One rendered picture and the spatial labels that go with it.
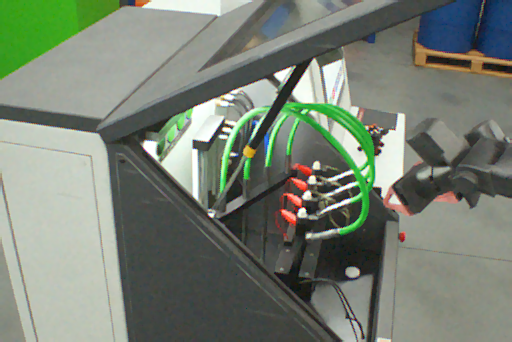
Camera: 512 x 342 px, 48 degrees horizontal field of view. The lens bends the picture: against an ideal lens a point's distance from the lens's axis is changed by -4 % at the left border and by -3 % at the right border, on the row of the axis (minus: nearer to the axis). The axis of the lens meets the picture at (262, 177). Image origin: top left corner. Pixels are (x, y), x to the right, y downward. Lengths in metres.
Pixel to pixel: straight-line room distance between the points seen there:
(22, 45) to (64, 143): 3.98
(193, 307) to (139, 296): 0.12
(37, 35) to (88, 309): 3.83
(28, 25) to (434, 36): 3.75
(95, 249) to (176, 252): 0.18
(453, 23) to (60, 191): 5.20
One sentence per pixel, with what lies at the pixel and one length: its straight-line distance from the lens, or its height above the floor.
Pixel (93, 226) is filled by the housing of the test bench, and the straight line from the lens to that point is 1.19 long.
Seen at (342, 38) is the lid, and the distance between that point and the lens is 0.86.
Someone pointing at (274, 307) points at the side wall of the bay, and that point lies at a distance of 1.17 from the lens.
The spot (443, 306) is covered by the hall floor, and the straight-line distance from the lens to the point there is 3.02.
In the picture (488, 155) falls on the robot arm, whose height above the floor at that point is 1.54.
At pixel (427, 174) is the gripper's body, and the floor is 1.45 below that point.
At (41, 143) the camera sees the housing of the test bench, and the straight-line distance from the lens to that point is 1.15.
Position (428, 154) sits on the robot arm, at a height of 1.50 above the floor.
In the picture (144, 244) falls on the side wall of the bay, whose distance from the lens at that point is 1.16.
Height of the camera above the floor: 1.94
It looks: 31 degrees down
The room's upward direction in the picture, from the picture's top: 3 degrees clockwise
